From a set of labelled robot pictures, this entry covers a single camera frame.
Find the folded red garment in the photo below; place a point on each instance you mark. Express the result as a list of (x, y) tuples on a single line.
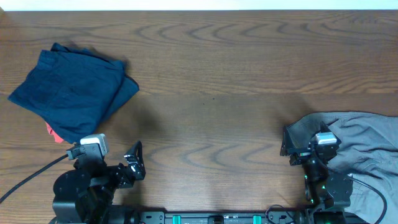
[(56, 137)]

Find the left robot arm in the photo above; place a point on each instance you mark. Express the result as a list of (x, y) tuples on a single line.
[(85, 194)]

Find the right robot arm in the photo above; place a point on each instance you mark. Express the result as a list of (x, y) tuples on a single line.
[(327, 191)]

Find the navy blue shorts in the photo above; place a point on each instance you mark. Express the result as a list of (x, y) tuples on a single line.
[(70, 90)]

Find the folded navy shorts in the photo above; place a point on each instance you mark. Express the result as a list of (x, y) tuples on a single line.
[(129, 87)]

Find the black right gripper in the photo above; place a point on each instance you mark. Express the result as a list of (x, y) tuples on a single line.
[(288, 149)]

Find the grey shorts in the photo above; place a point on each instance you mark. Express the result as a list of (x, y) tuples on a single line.
[(368, 151)]

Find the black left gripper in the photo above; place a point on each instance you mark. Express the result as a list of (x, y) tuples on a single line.
[(137, 168)]

